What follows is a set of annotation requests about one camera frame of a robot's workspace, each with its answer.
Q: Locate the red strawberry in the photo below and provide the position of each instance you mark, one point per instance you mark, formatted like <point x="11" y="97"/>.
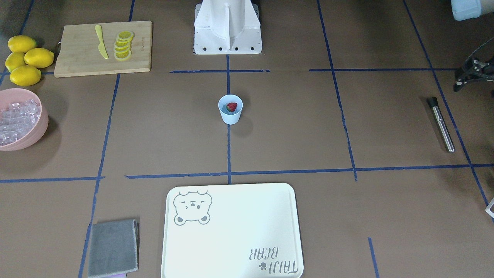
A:
<point x="231" y="107"/>

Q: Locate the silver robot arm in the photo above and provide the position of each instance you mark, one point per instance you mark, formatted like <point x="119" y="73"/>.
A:
<point x="466" y="9"/>

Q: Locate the light blue plastic cup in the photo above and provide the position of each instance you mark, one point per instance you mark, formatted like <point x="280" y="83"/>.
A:
<point x="230" y="118"/>

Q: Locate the pink bowl of ice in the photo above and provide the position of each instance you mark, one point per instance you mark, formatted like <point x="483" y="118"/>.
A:
<point x="23" y="119"/>

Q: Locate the white cup rack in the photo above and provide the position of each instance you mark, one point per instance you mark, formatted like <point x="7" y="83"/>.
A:
<point x="489" y="209"/>

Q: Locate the cream bear tray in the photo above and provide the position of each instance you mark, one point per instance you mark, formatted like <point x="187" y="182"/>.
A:
<point x="232" y="231"/>

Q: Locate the yellow lemon slices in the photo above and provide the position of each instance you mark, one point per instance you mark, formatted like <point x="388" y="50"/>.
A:
<point x="122" y="45"/>

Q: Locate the yellow plastic knife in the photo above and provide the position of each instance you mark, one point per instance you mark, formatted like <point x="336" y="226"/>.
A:
<point x="101" y="45"/>

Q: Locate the grey folded cloth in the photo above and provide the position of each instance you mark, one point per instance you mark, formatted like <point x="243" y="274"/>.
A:
<point x="113" y="249"/>

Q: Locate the wooden cutting board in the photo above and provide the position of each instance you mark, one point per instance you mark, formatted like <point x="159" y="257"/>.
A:
<point x="84" y="53"/>

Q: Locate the yellow lemon front middle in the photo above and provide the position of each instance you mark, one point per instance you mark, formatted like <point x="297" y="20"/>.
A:
<point x="39" y="57"/>

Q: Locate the yellow lemon back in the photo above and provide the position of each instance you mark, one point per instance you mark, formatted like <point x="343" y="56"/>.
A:
<point x="14" y="61"/>

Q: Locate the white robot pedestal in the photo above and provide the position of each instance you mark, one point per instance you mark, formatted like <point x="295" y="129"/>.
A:
<point x="227" y="27"/>

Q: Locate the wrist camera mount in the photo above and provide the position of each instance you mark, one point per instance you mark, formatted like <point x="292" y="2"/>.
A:
<point x="473" y="70"/>

